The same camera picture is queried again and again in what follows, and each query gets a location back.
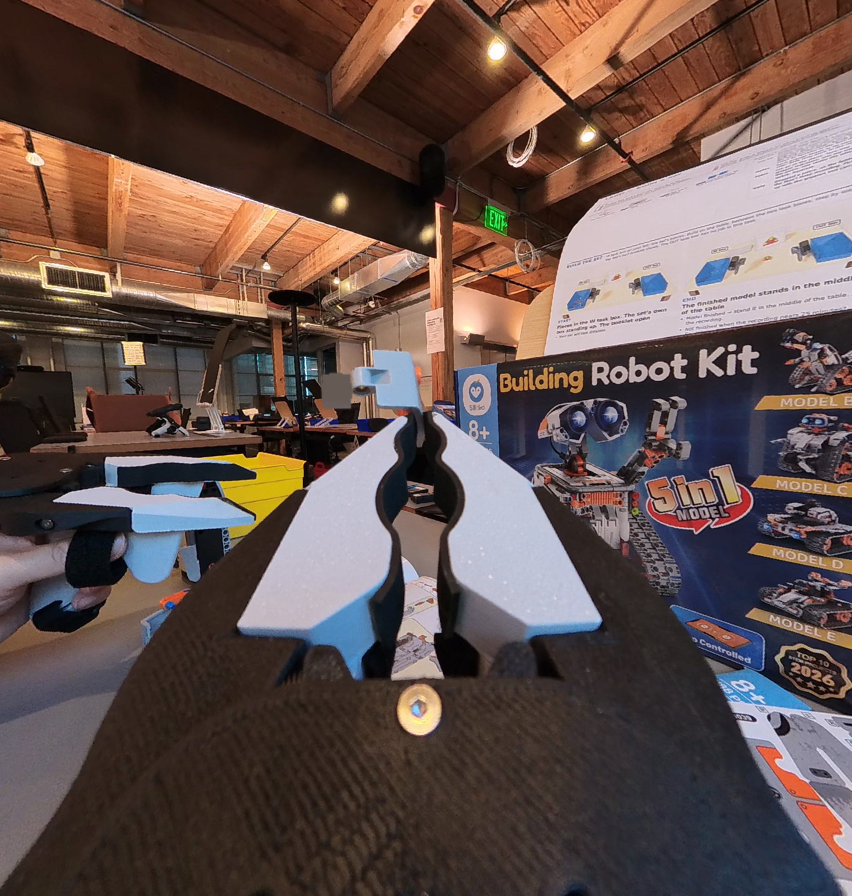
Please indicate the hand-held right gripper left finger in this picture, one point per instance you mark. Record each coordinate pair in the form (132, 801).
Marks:
(314, 553)

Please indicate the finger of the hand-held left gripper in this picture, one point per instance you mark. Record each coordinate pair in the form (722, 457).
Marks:
(174, 514)
(167, 470)

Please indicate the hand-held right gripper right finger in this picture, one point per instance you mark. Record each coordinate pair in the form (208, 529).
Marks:
(517, 553)

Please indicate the grey angled building brick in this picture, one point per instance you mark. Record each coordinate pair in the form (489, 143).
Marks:
(391, 378)

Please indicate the person's left hand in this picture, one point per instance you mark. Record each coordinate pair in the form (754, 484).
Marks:
(13, 567)

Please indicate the brown wooden table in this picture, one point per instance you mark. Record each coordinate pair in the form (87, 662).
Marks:
(146, 442)

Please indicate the spare white black gripper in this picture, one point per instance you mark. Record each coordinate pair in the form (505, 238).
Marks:
(165, 422)

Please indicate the black building beam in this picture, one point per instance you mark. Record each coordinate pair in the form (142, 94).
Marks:
(212, 553)

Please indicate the yellow plastic bin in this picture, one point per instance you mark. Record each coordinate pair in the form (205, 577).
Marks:
(265, 483)

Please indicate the white tilted stand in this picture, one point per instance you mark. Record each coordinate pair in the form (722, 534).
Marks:
(212, 395)

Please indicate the grey orange brick assembly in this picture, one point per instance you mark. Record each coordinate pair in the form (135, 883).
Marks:
(163, 619)

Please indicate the hanging white sign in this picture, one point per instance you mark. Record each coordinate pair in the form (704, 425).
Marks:
(133, 352)

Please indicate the white ceiling vent grille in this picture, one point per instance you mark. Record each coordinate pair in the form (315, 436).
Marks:
(76, 279)

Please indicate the dark blue robot kit box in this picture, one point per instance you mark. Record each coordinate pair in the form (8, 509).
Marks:
(706, 448)

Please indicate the curved plywood board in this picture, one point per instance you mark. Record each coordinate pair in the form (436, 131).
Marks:
(536, 325)

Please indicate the white paper notice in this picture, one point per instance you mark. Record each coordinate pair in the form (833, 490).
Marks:
(434, 330)

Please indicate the green exit sign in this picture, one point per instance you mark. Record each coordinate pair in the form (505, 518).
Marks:
(497, 220)

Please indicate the grey orange sticker sheet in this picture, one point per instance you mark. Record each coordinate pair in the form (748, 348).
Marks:
(818, 763)

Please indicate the white printed instruction sheet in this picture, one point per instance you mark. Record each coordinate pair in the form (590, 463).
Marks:
(713, 231)

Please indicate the round silver air duct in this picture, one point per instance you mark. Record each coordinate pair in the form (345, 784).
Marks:
(160, 301)

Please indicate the wooden post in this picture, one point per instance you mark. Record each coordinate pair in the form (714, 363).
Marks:
(442, 294)

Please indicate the rectangular silver air duct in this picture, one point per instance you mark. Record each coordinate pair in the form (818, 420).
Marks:
(384, 276)

